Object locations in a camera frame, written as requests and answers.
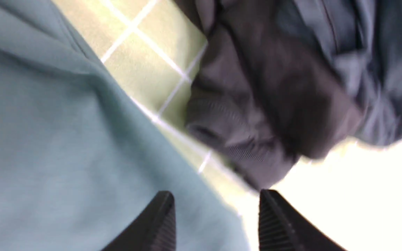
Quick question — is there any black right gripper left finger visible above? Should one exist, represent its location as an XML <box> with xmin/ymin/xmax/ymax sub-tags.
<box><xmin>103</xmin><ymin>191</ymin><xmax>177</xmax><ymax>251</ymax></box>

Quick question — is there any green checkered tablecloth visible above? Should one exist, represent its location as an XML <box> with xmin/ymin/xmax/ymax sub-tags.
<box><xmin>54</xmin><ymin>0</ymin><xmax>258</xmax><ymax>218</ymax></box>

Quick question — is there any dark teal crumpled garment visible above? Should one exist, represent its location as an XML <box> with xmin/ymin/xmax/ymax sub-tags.
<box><xmin>276</xmin><ymin>0</ymin><xmax>402</xmax><ymax>146</ymax></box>

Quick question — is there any dark brown crumpled garment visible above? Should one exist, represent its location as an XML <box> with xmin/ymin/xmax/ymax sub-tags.
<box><xmin>177</xmin><ymin>0</ymin><xmax>362</xmax><ymax>191</ymax></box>

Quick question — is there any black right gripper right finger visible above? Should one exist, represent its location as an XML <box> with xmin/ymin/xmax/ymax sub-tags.
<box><xmin>258</xmin><ymin>190</ymin><xmax>345</xmax><ymax>251</ymax></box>

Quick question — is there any green long-sleeve top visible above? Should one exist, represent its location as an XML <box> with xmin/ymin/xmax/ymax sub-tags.
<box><xmin>0</xmin><ymin>0</ymin><xmax>249</xmax><ymax>251</ymax></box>

